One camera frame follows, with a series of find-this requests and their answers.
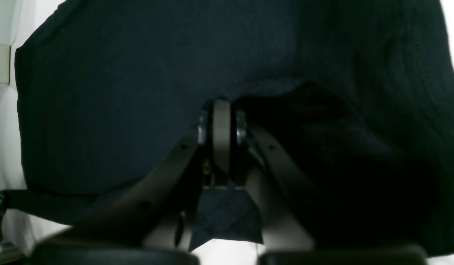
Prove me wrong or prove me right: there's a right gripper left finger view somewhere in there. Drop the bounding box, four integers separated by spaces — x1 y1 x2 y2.
32 99 214 254

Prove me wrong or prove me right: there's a black T-shirt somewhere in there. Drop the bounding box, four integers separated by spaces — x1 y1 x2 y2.
5 0 454 257

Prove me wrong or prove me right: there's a right gripper right finger view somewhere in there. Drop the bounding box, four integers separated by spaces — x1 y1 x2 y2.
230 110 351 254

